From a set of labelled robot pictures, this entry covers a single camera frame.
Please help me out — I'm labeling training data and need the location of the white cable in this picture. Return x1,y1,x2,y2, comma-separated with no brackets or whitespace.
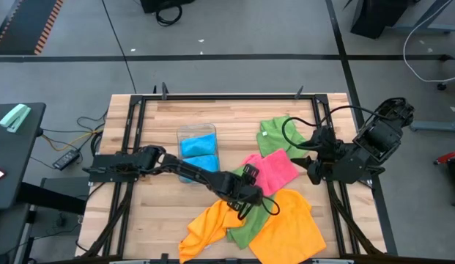
402,0,455,84

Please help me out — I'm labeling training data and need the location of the black desk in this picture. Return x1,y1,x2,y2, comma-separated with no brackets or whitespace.
0,102,47,210

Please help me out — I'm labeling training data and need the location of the blue microfiber towel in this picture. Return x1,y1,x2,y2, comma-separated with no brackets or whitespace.
180,132,218,158
179,154,221,183

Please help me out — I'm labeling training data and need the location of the mint green stapler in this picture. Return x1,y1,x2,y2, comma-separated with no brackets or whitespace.
0,103,32,133

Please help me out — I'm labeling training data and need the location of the red and black chair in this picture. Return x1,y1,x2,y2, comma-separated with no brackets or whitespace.
434,150,455,208

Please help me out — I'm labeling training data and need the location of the grey table foot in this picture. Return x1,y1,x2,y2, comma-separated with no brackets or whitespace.
409,120,455,133

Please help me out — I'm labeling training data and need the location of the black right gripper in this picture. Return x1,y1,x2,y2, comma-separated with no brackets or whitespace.
289,125,347,186

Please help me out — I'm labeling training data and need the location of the yellow cable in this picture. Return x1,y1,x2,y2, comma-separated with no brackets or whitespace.
42,128,104,153

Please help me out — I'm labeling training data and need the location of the green microfiber towel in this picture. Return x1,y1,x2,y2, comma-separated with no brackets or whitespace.
256,115,311,159
226,164,275,251

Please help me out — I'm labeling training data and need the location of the clear plastic bin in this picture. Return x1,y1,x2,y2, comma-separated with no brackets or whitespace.
177,123,221,184

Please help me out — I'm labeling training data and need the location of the coiled black cable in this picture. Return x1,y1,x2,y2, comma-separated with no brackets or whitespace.
155,3,184,27

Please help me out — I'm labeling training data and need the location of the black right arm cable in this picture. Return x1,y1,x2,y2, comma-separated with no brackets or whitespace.
281,105,384,152

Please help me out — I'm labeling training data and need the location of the black furniture base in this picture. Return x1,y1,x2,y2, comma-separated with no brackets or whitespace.
349,0,455,40

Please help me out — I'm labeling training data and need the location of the black cable bundle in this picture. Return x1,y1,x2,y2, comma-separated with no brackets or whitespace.
76,109,108,159

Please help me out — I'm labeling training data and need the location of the black box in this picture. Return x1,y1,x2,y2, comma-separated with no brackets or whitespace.
139,0,196,15

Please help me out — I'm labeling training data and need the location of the black power adapter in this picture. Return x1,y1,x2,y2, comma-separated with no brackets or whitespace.
52,149,81,172

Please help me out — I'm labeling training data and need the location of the long black floor cable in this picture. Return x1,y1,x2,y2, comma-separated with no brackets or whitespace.
101,0,137,95

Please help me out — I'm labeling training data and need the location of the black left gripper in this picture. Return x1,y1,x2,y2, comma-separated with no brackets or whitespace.
219,164,265,221

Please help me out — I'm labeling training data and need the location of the black mat with striped edge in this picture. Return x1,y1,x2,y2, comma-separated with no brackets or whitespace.
0,0,64,56

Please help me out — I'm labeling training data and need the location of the orange microfiber towel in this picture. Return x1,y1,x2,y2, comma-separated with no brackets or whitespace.
248,188,328,264
178,199,246,264

